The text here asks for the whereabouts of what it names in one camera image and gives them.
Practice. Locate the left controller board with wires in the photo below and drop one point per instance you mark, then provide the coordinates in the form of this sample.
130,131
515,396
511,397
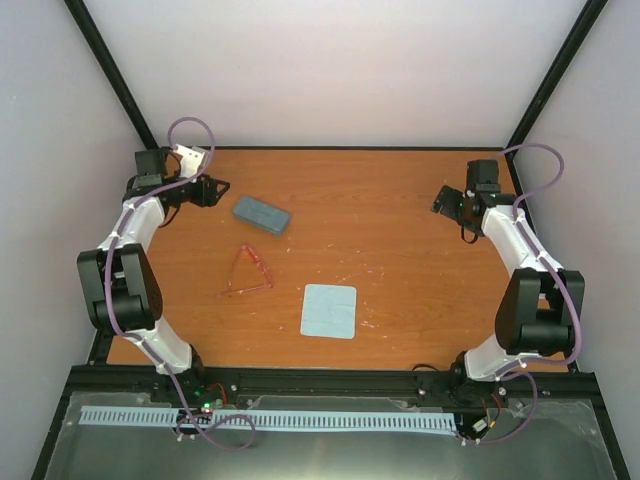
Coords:
211,397

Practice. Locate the grey-green glasses case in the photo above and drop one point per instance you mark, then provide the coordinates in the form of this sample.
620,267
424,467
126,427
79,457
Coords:
261,215

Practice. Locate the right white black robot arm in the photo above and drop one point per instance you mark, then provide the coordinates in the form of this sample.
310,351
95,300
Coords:
538,316

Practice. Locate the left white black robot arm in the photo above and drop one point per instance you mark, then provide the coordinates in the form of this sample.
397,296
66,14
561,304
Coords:
121,293

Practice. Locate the left black frame post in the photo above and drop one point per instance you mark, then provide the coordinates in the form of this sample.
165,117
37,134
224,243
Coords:
101,53

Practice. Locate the black frame post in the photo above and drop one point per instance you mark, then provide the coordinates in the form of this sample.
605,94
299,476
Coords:
578,33
101,53

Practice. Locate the right connector with wires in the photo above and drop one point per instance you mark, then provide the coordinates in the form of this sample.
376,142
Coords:
488,421

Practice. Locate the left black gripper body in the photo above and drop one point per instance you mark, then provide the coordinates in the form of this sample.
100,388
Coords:
202,192

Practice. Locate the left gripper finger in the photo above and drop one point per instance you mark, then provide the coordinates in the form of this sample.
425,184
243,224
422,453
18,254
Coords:
217,187
211,199

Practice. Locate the light blue slotted cable duct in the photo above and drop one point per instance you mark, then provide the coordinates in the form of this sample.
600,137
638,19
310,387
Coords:
280,420

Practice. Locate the light blue cleaning cloth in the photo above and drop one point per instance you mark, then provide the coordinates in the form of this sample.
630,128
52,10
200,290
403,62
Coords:
329,311

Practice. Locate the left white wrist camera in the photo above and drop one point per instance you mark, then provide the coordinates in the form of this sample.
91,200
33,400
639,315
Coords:
191,159

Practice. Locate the black aluminium front rail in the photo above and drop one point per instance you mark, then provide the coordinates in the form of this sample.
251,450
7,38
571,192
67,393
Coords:
423,388

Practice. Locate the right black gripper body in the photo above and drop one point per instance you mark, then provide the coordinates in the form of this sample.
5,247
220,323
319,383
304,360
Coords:
456,212

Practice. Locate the red transparent sunglasses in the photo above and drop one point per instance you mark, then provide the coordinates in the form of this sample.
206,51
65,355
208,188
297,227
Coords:
247,274

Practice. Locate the right black frame post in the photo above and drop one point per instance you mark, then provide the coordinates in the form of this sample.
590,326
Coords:
578,33

